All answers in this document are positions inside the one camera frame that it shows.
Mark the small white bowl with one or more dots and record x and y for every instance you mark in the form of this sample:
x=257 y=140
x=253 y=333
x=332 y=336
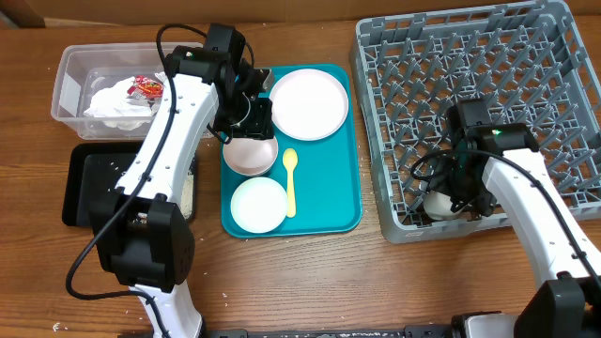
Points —
x=259 y=205

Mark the clear plastic bin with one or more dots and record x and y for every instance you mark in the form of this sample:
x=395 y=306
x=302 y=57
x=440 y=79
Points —
x=85 y=70

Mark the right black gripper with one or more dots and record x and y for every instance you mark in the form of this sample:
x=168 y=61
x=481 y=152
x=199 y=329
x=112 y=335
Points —
x=439 y=173

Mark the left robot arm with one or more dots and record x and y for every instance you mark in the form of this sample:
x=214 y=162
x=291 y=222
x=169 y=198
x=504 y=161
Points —
x=140 y=233

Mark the large white plate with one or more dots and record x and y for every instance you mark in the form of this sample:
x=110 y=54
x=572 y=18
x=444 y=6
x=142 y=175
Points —
x=309 y=104

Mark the yellow plastic spoon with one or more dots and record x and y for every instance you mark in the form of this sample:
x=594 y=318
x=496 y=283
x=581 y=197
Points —
x=290 y=162

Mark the teal plastic tray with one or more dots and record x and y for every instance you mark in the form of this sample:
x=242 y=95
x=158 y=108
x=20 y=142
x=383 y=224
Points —
x=327 y=177

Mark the white bowl with food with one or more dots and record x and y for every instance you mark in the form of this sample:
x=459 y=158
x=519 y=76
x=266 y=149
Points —
x=250 y=157

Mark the white plastic cup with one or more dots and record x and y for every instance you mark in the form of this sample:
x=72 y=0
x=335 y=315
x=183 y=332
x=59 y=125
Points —
x=437 y=207

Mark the red foil snack wrapper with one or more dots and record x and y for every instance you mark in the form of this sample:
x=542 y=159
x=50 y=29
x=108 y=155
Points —
x=145 y=88

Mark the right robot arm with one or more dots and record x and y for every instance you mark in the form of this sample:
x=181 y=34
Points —
x=501 y=166

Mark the white rice pile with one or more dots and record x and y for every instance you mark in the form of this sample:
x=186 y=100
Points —
x=188 y=194

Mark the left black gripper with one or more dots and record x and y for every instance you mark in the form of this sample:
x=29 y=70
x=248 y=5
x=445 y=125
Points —
x=259 y=128

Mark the white napkin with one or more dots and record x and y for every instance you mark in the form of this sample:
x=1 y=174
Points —
x=118 y=110

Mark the grey dishwasher rack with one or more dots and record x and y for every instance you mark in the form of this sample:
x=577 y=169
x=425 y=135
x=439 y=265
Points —
x=526 y=61

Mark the black plastic tray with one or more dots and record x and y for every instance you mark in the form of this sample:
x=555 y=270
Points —
x=94 y=168

